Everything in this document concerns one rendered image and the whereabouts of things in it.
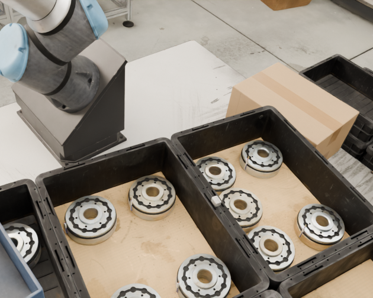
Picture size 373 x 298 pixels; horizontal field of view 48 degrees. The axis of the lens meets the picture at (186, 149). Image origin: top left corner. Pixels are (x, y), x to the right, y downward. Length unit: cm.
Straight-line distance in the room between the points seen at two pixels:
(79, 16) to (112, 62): 21
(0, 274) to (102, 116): 63
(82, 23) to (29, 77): 17
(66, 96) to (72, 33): 20
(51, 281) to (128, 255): 15
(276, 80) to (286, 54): 185
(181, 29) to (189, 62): 161
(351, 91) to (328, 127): 88
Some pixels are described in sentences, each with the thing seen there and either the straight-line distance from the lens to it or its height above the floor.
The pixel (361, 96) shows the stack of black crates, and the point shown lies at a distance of 207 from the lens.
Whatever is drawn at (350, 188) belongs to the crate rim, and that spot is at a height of 92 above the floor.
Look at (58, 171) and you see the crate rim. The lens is 88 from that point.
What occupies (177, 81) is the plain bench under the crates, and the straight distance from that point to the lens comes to 149.
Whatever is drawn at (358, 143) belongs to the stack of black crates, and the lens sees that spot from 183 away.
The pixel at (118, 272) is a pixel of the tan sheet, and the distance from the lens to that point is 85.
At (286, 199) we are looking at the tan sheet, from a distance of 102.
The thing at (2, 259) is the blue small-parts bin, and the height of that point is 107.
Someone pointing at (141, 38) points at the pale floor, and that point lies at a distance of 305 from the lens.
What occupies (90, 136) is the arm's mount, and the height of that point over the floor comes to 78.
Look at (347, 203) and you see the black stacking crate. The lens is 98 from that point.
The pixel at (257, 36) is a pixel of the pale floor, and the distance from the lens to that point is 328.
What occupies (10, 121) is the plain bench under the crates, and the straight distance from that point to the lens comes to 135.
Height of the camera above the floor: 159
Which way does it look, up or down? 45 degrees down
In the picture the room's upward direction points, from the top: 9 degrees clockwise
